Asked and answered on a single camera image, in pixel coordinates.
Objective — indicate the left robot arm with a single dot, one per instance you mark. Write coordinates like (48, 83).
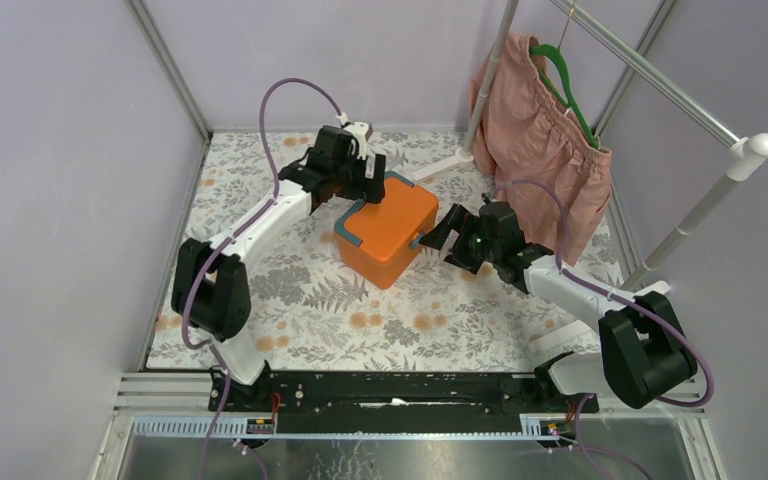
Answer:
(211, 290)

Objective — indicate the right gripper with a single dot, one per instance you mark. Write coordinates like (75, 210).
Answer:
(460, 220)

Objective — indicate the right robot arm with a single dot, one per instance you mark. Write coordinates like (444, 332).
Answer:
(643, 351)

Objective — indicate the green clothes hanger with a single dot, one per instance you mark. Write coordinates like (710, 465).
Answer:
(566, 98)

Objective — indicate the pink hanging garment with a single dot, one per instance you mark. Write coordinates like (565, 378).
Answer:
(533, 146)

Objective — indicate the orange medicine box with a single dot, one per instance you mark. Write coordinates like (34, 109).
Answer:
(379, 241)

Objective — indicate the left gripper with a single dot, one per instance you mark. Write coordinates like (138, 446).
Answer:
(355, 183)

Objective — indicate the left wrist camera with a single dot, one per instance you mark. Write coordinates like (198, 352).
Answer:
(362, 132)

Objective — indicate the white clothes rack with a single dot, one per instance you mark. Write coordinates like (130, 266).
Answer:
(717, 51)

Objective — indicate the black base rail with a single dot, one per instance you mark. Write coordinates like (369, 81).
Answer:
(368, 402)

